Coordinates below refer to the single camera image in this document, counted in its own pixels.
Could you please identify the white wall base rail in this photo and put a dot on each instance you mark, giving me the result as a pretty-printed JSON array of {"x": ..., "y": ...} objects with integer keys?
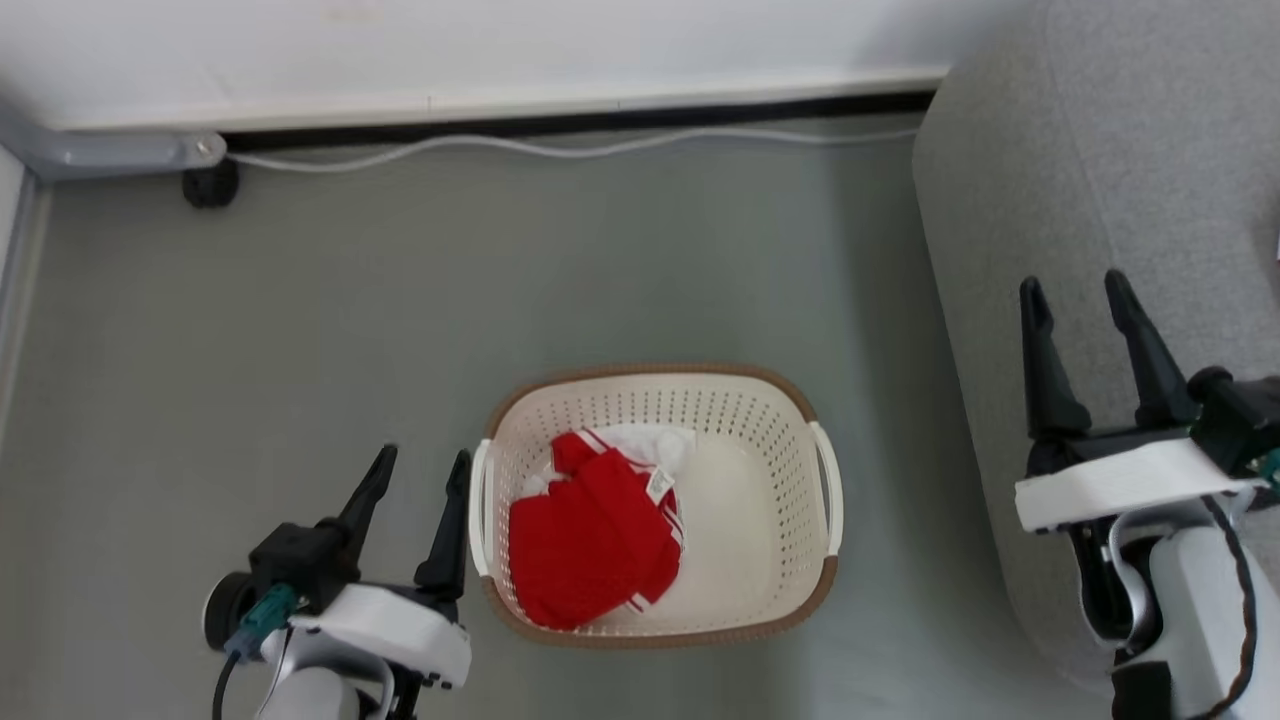
[{"x": 500, "y": 100}]

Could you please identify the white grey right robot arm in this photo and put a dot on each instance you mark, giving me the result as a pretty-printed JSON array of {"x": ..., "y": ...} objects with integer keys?
[{"x": 1190, "y": 600}]

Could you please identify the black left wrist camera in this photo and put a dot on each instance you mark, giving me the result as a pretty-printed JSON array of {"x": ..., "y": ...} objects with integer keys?
[{"x": 290, "y": 570}]

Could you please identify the grey metal partition foot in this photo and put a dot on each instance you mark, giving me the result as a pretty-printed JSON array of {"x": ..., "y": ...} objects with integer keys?
[{"x": 110, "y": 150}]

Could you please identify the cream perforated laundry basket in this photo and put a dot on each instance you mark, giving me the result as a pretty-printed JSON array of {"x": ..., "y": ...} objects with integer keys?
[{"x": 760, "y": 500}]

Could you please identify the red garment thin white stripes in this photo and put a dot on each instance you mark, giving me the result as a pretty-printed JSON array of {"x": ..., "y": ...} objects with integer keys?
[{"x": 590, "y": 540}]

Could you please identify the grey fabric sofa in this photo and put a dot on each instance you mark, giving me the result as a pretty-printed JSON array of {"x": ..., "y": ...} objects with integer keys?
[{"x": 1100, "y": 150}]

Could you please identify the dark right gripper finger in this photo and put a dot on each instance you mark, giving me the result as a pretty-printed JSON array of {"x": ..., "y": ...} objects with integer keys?
[
  {"x": 1148, "y": 360},
  {"x": 1048, "y": 380}
]

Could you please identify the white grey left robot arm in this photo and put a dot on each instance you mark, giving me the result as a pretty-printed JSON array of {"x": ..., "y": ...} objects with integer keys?
[{"x": 320, "y": 695}]

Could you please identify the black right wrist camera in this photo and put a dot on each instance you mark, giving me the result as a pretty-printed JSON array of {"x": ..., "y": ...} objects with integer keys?
[{"x": 1235, "y": 415}]

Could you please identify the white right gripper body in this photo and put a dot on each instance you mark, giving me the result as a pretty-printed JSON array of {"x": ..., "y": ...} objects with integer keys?
[{"x": 1130, "y": 485}]

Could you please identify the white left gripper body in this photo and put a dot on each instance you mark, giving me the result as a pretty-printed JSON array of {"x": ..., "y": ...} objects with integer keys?
[{"x": 385, "y": 625}]

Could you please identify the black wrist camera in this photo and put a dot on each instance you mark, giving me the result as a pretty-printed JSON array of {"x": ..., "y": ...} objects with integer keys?
[
  {"x": 1235, "y": 415},
  {"x": 290, "y": 570}
]

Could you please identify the black caster wheel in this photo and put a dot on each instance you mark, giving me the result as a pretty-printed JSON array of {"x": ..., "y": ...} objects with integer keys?
[{"x": 210, "y": 184}]

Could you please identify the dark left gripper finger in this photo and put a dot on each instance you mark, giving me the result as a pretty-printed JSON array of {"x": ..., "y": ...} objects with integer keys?
[
  {"x": 446, "y": 545},
  {"x": 362, "y": 500}
]

